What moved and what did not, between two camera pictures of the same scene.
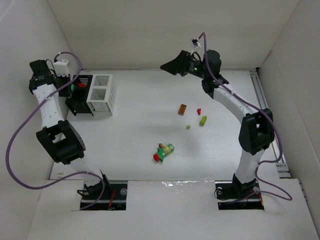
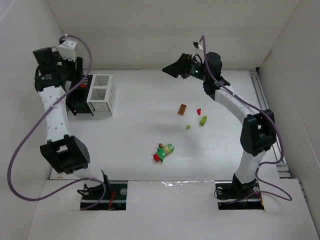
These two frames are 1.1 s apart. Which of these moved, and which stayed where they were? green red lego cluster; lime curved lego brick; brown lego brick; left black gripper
Moved: left black gripper
Stayed: green red lego cluster; lime curved lego brick; brown lego brick
